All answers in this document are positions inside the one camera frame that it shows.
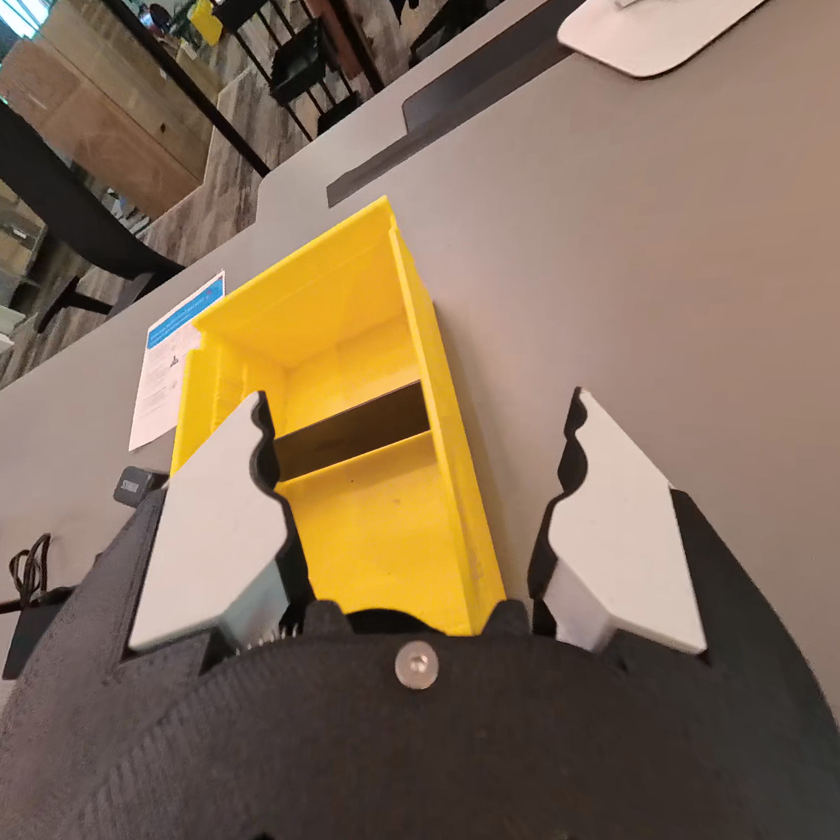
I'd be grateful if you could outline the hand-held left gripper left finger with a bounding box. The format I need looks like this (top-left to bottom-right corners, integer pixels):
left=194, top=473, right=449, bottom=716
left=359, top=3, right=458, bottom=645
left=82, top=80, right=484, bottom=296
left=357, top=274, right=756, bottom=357
left=128, top=390, right=293, bottom=655

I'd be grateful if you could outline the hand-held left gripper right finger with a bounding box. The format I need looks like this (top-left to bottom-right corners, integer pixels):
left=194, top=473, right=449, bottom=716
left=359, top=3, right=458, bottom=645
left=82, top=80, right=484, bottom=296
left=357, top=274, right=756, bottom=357
left=527, top=386, right=710, bottom=657

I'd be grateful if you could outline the yellow plastic bin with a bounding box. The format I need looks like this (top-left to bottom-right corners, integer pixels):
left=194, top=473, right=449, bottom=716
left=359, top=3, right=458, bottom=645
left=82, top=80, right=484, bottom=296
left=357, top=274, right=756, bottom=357
left=169, top=196, right=508, bottom=639

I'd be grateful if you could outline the black desk controller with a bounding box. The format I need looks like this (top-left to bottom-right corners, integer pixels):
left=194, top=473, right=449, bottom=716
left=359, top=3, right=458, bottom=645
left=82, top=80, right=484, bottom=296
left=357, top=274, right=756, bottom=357
left=113, top=465, right=170, bottom=511

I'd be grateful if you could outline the white blue paper sheet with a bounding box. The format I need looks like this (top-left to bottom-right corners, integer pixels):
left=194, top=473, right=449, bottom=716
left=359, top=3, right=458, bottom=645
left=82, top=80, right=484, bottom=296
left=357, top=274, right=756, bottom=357
left=128, top=269, right=227, bottom=454

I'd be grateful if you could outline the black bin divider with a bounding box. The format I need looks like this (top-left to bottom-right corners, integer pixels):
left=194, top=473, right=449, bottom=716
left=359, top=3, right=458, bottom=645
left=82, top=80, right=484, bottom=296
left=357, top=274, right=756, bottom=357
left=272, top=382, right=435, bottom=484

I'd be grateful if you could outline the black office chair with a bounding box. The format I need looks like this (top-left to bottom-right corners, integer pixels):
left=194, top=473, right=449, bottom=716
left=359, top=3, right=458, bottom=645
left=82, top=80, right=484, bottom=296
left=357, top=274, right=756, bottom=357
left=0, top=101, right=186, bottom=332

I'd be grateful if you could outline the wooden cabinet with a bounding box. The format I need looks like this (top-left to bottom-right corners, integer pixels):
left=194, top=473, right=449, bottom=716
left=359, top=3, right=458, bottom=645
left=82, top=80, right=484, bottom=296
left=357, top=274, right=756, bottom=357
left=0, top=0, right=221, bottom=221

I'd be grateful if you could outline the white base tablet stand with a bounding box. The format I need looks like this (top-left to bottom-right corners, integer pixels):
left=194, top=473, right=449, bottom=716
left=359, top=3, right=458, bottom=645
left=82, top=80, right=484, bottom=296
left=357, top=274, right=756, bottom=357
left=556, top=0, right=770, bottom=81

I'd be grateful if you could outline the yellow container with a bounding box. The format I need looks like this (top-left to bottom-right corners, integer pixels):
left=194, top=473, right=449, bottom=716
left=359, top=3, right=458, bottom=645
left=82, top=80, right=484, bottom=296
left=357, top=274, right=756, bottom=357
left=190, top=0, right=223, bottom=47

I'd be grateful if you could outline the thin black cable bundle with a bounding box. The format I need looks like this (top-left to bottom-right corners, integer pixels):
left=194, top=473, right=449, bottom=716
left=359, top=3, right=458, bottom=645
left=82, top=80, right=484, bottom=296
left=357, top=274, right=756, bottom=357
left=8, top=532, right=55, bottom=610

